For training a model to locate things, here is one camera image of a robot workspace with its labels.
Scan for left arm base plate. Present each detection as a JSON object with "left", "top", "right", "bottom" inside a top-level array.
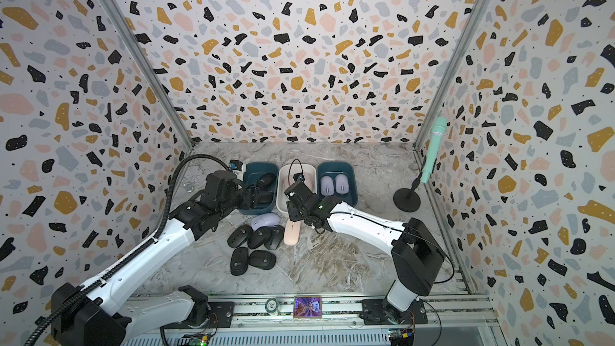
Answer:
[{"left": 180, "top": 301, "right": 235, "bottom": 329}]

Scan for white storage box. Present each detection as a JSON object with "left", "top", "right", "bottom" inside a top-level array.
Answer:
[{"left": 275, "top": 162, "right": 318, "bottom": 218}]

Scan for purple mouse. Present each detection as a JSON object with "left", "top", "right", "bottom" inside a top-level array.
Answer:
[
  {"left": 320, "top": 176, "right": 336, "bottom": 196},
  {"left": 334, "top": 173, "right": 350, "bottom": 195},
  {"left": 251, "top": 212, "right": 280, "bottom": 231}
]

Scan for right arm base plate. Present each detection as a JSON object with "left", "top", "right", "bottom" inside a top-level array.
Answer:
[{"left": 360, "top": 299, "right": 428, "bottom": 326}]

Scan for left teal storage box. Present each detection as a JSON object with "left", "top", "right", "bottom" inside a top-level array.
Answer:
[{"left": 240, "top": 162, "right": 279, "bottom": 216}]

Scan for small colourful screen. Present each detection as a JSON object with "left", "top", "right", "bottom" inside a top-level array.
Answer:
[{"left": 292, "top": 296, "right": 323, "bottom": 319}]

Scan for green microphone on stand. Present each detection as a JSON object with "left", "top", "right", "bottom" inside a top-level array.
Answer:
[{"left": 393, "top": 116, "right": 447, "bottom": 212}]

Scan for round green button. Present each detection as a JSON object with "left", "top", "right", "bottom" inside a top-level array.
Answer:
[{"left": 265, "top": 298, "right": 280, "bottom": 317}]

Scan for black mouse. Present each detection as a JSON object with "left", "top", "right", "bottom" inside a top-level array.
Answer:
[
  {"left": 248, "top": 227, "right": 272, "bottom": 250},
  {"left": 256, "top": 172, "right": 276, "bottom": 190},
  {"left": 257, "top": 192, "right": 275, "bottom": 205},
  {"left": 227, "top": 224, "right": 253, "bottom": 248},
  {"left": 248, "top": 250, "right": 277, "bottom": 270},
  {"left": 230, "top": 247, "right": 249, "bottom": 276},
  {"left": 264, "top": 225, "right": 284, "bottom": 251}
]

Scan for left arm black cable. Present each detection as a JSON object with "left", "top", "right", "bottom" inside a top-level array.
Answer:
[{"left": 23, "top": 153, "right": 234, "bottom": 346}]

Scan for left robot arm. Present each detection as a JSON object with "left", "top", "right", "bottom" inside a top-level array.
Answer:
[{"left": 51, "top": 171, "right": 255, "bottom": 345}]

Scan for aluminium front rail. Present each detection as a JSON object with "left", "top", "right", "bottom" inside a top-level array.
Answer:
[{"left": 102, "top": 292, "right": 496, "bottom": 346}]

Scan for pink mouse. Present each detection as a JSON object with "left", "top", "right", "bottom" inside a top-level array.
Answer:
[{"left": 283, "top": 220, "right": 301, "bottom": 246}]

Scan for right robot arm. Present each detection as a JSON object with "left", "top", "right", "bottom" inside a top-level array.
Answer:
[{"left": 284, "top": 180, "right": 446, "bottom": 314}]

